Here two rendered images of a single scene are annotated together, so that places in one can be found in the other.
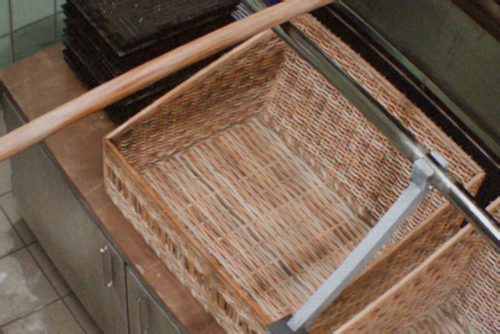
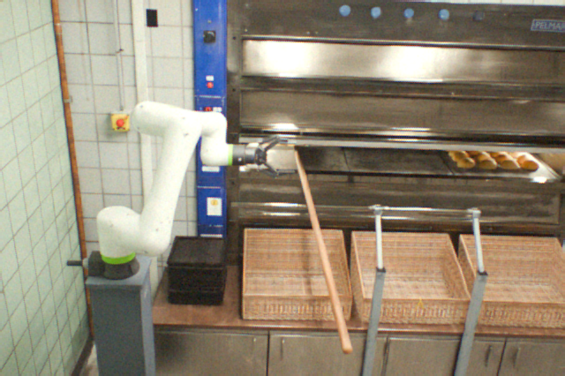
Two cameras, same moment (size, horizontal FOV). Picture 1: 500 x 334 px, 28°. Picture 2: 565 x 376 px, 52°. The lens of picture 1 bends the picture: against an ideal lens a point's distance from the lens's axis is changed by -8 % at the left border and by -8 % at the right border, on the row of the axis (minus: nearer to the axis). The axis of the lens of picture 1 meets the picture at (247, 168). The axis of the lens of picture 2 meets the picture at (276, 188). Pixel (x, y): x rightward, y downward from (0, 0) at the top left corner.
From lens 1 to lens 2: 2.08 m
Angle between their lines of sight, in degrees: 46
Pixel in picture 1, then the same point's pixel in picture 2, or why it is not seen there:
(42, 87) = (173, 314)
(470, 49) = (320, 197)
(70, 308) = not seen: outside the picture
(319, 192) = (286, 280)
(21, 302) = not seen: outside the picture
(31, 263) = not seen: outside the picture
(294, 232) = (297, 290)
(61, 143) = (208, 320)
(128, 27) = (212, 261)
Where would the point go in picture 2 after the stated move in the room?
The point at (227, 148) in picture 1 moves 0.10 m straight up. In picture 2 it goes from (252, 288) to (252, 272)
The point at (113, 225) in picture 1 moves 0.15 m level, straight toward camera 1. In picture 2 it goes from (259, 324) to (285, 334)
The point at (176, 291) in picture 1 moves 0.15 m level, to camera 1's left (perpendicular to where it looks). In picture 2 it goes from (297, 323) to (279, 337)
